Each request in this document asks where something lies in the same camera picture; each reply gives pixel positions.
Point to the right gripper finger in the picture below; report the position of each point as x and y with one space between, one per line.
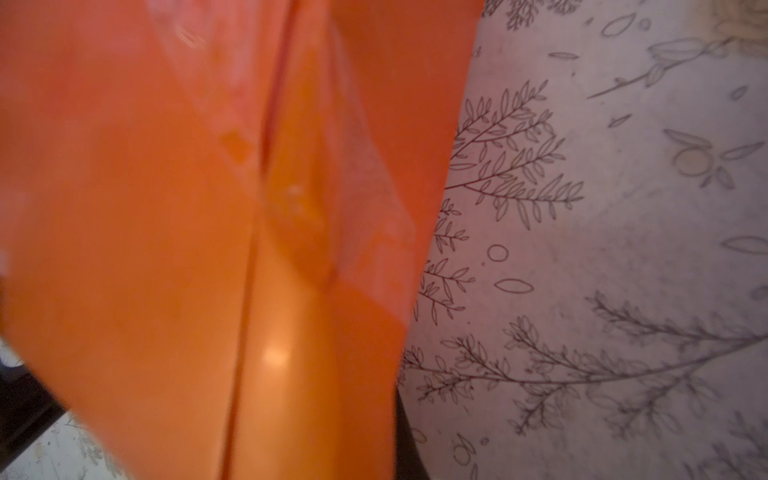
408 463

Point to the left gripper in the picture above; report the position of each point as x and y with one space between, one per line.
27 410

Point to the orange wrapping paper sheet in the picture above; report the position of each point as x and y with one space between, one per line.
215 216

